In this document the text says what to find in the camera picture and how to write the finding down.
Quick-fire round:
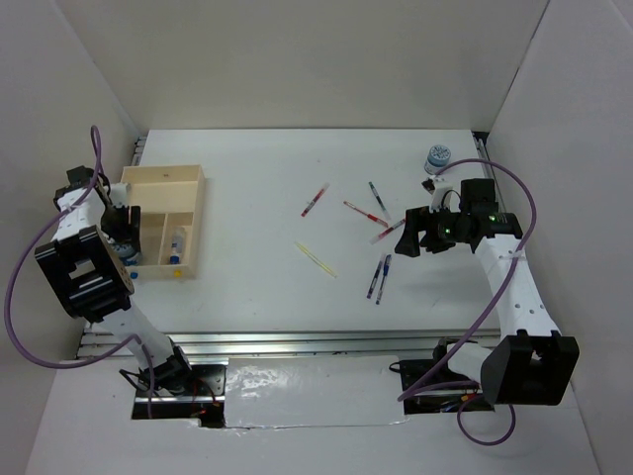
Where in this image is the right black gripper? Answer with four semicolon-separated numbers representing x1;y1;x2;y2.
394;202;469;256

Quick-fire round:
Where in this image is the blue white tape roll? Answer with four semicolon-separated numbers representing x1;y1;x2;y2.
424;144;451;175
117;243;142;266

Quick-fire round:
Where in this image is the blue cap glue bottle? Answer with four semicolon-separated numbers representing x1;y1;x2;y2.
168;227;186;265

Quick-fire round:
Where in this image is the red pen with clear barrel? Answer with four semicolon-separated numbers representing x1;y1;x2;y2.
301;182;329;218

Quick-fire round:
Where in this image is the yellow pen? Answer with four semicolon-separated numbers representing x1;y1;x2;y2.
294;241;337;278

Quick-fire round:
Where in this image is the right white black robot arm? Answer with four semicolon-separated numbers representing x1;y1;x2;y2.
395;177;580;406

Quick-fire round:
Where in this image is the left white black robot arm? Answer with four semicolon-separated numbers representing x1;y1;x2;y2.
35;166;196;396

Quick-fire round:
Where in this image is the red clear pen right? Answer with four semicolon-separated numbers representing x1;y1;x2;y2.
369;219;407;244

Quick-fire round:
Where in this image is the right blue pen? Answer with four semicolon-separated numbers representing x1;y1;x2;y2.
375;254;392;305

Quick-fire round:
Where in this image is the blue pen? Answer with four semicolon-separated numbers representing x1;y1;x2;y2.
366;253;387;300
375;254;392;305

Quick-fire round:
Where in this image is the red pen with clip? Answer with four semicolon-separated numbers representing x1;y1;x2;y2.
343;201;389;228

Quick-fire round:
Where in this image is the cream compartment organizer tray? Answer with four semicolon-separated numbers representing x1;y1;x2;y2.
122;164;206;281

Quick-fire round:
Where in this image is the left blue pen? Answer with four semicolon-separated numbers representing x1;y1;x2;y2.
366;253;387;300

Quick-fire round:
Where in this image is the dark green pen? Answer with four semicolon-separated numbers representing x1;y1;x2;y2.
368;181;391;221

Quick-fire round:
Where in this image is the white foil cover sheet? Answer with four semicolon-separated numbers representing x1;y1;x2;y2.
225;355;407;429

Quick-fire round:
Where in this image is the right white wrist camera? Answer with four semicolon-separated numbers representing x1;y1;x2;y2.
421;175;456;213

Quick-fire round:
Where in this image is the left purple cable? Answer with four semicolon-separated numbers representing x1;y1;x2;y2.
8;125;154;422

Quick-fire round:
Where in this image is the purple cable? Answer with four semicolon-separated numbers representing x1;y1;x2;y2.
397;158;538;442
8;125;154;422

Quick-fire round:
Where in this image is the aluminium front rail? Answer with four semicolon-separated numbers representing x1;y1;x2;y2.
76;332;446;358

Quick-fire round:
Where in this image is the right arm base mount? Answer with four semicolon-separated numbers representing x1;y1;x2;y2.
389;338;481;415

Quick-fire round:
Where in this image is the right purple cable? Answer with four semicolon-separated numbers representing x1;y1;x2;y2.
397;158;538;442

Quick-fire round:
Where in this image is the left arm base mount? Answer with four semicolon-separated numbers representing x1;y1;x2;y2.
120;362;227;428

